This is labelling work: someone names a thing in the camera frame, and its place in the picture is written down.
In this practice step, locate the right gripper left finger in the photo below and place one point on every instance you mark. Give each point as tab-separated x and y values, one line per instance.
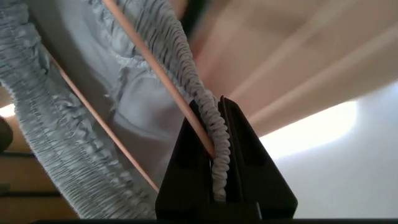
183	180

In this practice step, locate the pale grey shorts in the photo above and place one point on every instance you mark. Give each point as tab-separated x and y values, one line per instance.
62	140

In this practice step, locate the pink clothes hanger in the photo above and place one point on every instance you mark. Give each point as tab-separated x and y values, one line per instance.
161	78

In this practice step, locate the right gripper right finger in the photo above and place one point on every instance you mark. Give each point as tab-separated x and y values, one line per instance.
258	186

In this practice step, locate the beige curtain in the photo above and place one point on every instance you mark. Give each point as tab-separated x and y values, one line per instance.
295	46

